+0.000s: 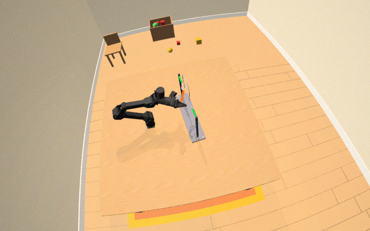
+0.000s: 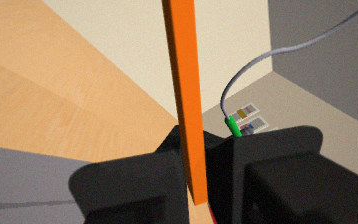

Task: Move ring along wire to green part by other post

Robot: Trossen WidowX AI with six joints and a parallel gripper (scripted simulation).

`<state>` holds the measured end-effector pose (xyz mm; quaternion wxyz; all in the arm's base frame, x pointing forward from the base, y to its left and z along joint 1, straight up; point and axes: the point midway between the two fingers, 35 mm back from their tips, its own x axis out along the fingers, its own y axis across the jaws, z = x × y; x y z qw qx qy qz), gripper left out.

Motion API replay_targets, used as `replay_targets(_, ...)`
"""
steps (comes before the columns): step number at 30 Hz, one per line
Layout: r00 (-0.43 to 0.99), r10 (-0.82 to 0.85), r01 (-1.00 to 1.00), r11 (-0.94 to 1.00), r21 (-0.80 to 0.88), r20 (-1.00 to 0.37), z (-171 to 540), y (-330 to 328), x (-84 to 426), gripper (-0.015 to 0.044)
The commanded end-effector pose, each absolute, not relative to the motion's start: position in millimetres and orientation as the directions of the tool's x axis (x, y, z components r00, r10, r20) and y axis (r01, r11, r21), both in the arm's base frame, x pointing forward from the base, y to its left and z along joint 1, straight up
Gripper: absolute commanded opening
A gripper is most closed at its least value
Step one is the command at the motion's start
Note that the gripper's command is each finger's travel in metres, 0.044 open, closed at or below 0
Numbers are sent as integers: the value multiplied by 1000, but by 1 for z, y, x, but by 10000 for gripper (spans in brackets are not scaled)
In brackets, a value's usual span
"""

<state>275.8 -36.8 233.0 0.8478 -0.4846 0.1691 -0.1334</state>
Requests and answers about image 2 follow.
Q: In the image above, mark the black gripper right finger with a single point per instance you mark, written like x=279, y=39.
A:
x=225, y=160

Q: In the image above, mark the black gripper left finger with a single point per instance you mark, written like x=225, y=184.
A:
x=133, y=178

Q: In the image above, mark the orange bar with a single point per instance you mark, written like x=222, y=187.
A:
x=179, y=19

